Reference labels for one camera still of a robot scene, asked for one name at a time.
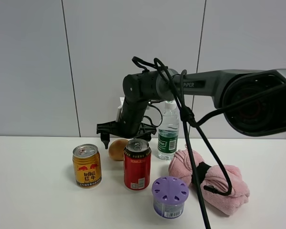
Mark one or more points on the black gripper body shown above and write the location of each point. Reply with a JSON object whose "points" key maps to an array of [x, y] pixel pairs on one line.
{"points": [[129, 124]]}

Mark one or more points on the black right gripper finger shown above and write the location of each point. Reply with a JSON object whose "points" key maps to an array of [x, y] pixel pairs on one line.
{"points": [[147, 137]]}

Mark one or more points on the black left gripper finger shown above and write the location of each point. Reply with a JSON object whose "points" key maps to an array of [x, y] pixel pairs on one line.
{"points": [[105, 138]]}

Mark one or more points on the brown potato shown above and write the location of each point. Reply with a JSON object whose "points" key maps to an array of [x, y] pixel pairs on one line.
{"points": [[116, 149]]}

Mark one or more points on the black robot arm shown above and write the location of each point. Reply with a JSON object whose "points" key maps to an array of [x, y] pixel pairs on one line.
{"points": [[252, 101]]}

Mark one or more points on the red soda can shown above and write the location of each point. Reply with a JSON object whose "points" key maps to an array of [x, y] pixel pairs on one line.
{"points": [[137, 164]]}

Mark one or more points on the clear water bottle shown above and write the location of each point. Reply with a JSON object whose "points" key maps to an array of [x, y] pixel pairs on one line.
{"points": [[168, 131]]}

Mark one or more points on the gold Red Bull can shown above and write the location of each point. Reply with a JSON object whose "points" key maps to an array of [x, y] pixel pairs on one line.
{"points": [[87, 165]]}

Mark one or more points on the pink rolled towel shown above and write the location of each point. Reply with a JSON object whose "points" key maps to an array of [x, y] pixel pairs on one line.
{"points": [[180, 167]]}

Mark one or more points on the purple air freshener jar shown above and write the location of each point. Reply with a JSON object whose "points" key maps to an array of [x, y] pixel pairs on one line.
{"points": [[169, 196]]}

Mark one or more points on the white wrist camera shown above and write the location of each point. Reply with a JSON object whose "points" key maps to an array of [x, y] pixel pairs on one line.
{"points": [[120, 109]]}

